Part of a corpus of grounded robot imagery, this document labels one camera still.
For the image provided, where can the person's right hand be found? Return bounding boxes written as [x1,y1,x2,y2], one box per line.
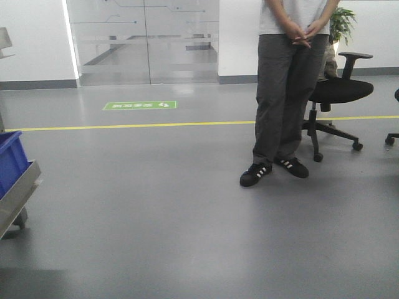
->
[282,19,311,49]

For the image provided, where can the person's left hand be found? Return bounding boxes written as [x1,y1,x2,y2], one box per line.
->
[304,19,327,41]

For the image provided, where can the dark blue bin upper left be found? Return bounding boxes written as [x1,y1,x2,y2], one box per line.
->
[1,131,31,198]

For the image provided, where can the green potted plant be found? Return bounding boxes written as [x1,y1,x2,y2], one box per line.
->
[329,7,357,45]

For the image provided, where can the standing person grey trousers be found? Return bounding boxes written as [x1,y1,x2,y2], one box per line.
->
[239,0,340,187]

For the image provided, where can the black office chair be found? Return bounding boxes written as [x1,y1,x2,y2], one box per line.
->
[302,52,373,162]

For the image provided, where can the yellow floor tape line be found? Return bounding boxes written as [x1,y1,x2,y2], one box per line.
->
[5,115,398,132]

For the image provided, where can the black left shoe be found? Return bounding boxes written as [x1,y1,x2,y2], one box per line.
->
[274,158,309,179]

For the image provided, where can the black shoe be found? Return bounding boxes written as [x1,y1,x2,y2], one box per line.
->
[239,163,272,187]
[274,158,309,179]

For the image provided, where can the black right shoe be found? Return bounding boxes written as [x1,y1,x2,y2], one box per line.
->
[239,163,272,187]

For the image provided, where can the green floor sign sticker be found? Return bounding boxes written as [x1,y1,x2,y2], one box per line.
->
[103,100,178,111]

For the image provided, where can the glass double door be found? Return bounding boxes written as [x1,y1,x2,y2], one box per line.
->
[67,0,219,86]

